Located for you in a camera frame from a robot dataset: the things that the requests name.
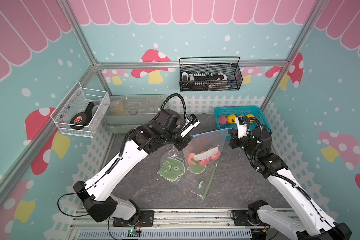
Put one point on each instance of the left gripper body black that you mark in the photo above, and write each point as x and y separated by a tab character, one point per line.
179	142

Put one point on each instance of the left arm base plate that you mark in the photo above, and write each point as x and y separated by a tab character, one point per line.
139	219

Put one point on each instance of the pink peach front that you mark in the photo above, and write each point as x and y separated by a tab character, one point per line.
222	120

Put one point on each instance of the clear blue zip-top bag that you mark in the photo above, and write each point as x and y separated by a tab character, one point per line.
203	145

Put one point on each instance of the white black items in basket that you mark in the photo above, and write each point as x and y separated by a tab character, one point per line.
203	81

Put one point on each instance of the clear acrylic wall bin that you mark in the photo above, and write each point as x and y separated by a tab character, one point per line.
75	102

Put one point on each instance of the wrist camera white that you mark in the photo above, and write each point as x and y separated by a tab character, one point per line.
191	122
242	123

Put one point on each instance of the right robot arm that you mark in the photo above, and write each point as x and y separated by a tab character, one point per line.
314	223

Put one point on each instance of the green zipper bag with coasters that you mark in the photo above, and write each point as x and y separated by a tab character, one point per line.
197	179

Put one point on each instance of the black tape roll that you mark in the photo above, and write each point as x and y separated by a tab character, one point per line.
82	119

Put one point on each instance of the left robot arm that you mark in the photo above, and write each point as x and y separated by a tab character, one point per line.
170	125

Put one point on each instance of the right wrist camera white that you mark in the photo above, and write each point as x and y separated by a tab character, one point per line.
242	123

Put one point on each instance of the large pink peach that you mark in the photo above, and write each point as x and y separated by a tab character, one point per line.
204	162

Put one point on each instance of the small green circuit board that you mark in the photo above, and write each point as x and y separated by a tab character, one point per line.
134	233

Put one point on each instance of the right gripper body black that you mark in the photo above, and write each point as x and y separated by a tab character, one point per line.
244	143

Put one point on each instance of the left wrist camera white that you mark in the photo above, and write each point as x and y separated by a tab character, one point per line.
191	122

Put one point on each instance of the translucent green storage box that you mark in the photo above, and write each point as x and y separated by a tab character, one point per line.
131	111

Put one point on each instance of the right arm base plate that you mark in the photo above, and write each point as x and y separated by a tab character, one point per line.
246	217

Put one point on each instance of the black wire mesh basket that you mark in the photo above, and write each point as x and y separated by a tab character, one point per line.
228	65

